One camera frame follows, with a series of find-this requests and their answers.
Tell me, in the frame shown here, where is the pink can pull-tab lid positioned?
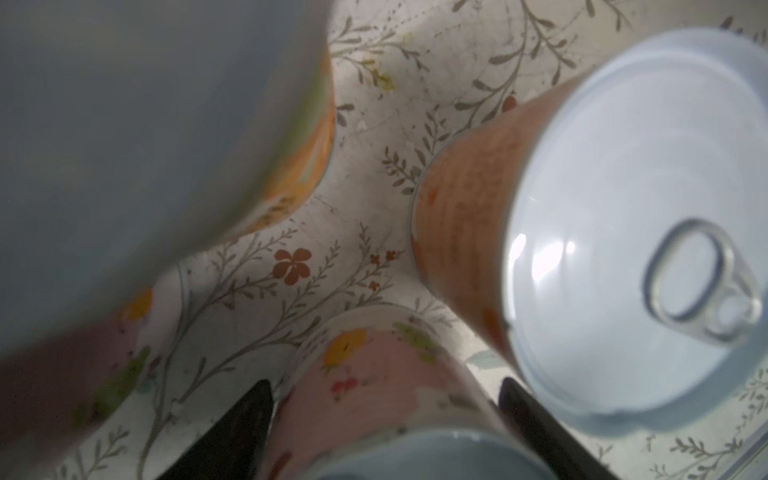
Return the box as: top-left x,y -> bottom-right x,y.
257,305 -> 553,479

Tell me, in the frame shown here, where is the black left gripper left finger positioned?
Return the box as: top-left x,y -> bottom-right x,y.
161,379 -> 274,480

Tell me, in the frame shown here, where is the orange green can plastic lid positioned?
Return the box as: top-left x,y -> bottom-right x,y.
1,1 -> 332,357

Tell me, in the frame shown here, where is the orange can pull-tab lid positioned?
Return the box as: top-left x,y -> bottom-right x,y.
410,28 -> 767,435

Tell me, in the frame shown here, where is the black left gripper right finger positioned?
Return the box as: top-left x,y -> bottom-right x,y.
499,377 -> 617,480

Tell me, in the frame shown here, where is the pink can white lid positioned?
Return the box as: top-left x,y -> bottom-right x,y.
1,266 -> 188,479

